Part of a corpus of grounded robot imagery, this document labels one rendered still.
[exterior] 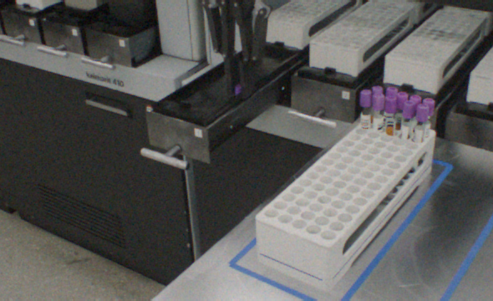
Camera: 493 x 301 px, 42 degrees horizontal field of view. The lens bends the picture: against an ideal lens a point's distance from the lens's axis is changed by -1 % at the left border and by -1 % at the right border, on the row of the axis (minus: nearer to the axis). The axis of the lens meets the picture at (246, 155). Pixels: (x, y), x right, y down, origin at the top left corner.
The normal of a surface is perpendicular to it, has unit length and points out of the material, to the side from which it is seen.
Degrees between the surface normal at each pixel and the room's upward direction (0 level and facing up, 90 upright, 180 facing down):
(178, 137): 90
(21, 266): 0
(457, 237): 0
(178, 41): 90
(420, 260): 0
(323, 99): 90
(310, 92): 90
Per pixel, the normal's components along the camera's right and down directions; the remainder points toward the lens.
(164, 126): -0.55, 0.45
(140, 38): 0.83, 0.25
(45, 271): -0.04, -0.85
